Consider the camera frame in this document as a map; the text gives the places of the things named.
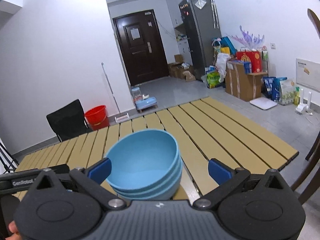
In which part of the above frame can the white bathroom scale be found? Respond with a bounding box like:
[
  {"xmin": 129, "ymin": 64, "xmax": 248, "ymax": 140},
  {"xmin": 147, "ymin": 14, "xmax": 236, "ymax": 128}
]
[{"xmin": 249, "ymin": 97, "xmax": 278, "ymax": 111}]

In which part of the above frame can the dark wooden door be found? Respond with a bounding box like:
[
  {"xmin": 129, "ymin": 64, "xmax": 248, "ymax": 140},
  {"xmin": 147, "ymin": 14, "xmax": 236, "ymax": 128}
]
[{"xmin": 113, "ymin": 9, "xmax": 169, "ymax": 86}]

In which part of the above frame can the red gift box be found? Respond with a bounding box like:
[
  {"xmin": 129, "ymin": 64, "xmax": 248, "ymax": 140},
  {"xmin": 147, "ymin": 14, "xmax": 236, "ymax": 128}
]
[{"xmin": 236, "ymin": 50, "xmax": 263, "ymax": 73}]

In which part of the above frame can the black camera tripod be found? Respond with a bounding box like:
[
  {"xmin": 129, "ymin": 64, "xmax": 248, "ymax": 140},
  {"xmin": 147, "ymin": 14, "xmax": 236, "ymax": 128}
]
[{"xmin": 0, "ymin": 139, "xmax": 19, "ymax": 174}]

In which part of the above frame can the large blue bowl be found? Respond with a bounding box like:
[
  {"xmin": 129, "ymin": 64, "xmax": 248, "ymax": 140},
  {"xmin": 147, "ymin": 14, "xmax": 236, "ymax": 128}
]
[{"xmin": 106, "ymin": 129, "xmax": 183, "ymax": 200}]

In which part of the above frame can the white plastic bag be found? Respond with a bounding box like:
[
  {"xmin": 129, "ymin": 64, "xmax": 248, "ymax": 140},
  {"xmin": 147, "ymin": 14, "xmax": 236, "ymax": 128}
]
[{"xmin": 215, "ymin": 53, "xmax": 231, "ymax": 83}]

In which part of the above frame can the dark wooden chair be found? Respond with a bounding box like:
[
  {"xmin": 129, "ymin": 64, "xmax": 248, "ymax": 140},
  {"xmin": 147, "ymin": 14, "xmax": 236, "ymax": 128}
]
[{"xmin": 290, "ymin": 8, "xmax": 320, "ymax": 205}]

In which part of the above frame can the large cardboard box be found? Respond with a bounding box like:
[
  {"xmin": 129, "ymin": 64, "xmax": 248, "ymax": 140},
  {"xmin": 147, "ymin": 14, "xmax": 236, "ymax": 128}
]
[{"xmin": 225, "ymin": 60, "xmax": 267, "ymax": 102}]

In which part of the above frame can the green yellow bag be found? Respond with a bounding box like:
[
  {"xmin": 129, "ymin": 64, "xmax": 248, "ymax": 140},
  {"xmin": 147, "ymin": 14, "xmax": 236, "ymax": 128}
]
[{"xmin": 207, "ymin": 72, "xmax": 224, "ymax": 89}]

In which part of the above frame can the white wifi router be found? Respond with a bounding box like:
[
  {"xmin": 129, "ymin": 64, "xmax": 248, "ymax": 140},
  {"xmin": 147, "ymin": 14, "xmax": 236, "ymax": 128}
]
[{"xmin": 296, "ymin": 88, "xmax": 312, "ymax": 115}]

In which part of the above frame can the blue pet food bag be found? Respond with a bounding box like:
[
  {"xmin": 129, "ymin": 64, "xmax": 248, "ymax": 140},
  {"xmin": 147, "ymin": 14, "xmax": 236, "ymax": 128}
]
[{"xmin": 263, "ymin": 77, "xmax": 287, "ymax": 102}]

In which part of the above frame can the red plastic bucket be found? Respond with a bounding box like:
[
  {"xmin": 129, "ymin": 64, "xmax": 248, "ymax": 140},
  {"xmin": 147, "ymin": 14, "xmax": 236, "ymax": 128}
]
[{"xmin": 85, "ymin": 105, "xmax": 110, "ymax": 131}]

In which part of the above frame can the grey refrigerator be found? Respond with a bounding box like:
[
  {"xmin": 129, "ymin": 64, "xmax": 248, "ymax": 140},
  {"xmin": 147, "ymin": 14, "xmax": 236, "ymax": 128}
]
[{"xmin": 179, "ymin": 0, "xmax": 221, "ymax": 80}]

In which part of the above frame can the purple wall decoration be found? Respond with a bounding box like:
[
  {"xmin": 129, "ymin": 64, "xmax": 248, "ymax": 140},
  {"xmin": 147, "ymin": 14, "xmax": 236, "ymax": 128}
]
[{"xmin": 231, "ymin": 25, "xmax": 265, "ymax": 50}]

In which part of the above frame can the white wall board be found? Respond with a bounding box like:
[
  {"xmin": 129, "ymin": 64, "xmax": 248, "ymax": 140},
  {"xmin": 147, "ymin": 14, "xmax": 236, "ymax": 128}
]
[{"xmin": 296, "ymin": 59, "xmax": 320, "ymax": 92}]

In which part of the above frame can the white green litter bag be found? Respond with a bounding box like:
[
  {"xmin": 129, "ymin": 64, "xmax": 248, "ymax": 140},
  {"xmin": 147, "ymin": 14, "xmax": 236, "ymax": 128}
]
[{"xmin": 279, "ymin": 79, "xmax": 296, "ymax": 105}]

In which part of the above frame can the blue pet feeder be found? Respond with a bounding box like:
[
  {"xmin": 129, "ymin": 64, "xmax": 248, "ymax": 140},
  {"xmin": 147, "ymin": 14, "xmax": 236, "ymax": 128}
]
[{"xmin": 131, "ymin": 87, "xmax": 157, "ymax": 113}]

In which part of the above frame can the black folding chair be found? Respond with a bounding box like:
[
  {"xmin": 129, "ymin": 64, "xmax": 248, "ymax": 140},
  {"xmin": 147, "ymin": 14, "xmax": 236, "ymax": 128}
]
[{"xmin": 46, "ymin": 99, "xmax": 93, "ymax": 142}]

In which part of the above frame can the white mop with pole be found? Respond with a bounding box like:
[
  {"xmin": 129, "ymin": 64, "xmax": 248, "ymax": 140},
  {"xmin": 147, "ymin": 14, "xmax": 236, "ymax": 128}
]
[{"xmin": 101, "ymin": 62, "xmax": 130, "ymax": 124}]

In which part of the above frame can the person's left hand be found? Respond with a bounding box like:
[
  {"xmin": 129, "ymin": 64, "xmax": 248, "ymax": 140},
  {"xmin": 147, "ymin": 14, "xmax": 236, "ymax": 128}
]
[{"xmin": 6, "ymin": 221, "xmax": 22, "ymax": 240}]

